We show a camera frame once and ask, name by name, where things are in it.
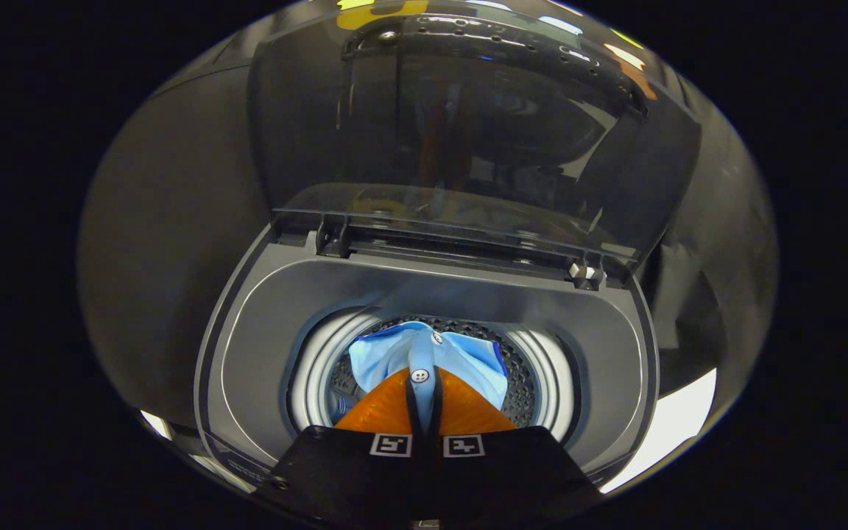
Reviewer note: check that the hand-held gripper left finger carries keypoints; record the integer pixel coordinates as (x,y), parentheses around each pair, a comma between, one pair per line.
(414,416)

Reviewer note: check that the dark washing machine lid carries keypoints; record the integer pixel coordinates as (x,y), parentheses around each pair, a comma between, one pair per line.
(468,147)

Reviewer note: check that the light blue polo shirt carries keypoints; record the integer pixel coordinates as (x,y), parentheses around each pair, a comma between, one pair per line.
(461,361)

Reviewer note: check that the grey washing machine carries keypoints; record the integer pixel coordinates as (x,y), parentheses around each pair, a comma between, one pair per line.
(262,331)

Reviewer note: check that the white flat board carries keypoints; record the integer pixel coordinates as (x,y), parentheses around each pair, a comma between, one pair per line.
(670,427)

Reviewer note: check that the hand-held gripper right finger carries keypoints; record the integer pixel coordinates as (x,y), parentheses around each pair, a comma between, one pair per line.
(436,416)

